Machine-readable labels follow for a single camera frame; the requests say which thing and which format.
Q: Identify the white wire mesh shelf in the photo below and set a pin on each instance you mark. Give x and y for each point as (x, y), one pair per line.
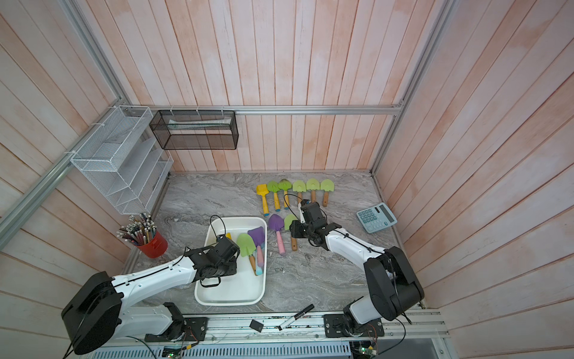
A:
(125, 167)

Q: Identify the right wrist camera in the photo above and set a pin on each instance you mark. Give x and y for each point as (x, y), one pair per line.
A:
(302, 211)

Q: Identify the green shovel wooden handle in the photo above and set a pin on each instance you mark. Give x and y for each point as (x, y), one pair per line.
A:
(327, 186)
(313, 185)
(299, 187)

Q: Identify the large green shovel blade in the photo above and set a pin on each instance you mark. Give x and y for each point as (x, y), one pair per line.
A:
(287, 224)

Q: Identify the black marker pen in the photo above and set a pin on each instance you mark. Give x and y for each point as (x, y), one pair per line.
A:
(296, 317)

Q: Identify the black wire mesh basket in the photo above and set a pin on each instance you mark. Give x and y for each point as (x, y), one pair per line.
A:
(195, 129)

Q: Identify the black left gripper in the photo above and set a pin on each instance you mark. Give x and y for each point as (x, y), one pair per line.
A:
(232, 268)

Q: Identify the green trowel wooden handle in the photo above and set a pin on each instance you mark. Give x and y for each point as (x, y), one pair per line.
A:
(247, 249)

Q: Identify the green shovel orange handle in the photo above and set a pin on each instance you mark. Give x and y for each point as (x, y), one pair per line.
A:
(285, 185)

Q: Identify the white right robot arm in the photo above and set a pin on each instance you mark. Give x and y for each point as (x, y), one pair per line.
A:
(392, 283)

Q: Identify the small black square block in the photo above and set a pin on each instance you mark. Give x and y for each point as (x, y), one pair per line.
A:
(256, 326)

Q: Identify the green shovel yellow handle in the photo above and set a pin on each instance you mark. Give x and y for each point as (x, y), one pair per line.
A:
(273, 187)

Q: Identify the light blue calculator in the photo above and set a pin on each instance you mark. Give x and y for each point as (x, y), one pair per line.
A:
(376, 218)

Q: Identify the white plastic storage box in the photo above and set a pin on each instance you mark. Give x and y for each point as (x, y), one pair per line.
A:
(243, 288)

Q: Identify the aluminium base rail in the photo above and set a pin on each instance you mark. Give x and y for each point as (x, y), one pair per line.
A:
(422, 334)

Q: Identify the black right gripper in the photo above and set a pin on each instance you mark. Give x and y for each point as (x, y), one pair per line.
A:
(295, 229)

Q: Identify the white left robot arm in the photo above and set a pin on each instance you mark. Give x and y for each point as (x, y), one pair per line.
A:
(105, 308)

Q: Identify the red pencil cup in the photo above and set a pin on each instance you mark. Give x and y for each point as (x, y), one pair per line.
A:
(156, 247)

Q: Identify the purple shovel pink handle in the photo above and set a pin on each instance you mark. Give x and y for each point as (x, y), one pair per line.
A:
(258, 235)

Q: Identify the yellow square shovel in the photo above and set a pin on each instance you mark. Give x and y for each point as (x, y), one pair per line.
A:
(262, 191)

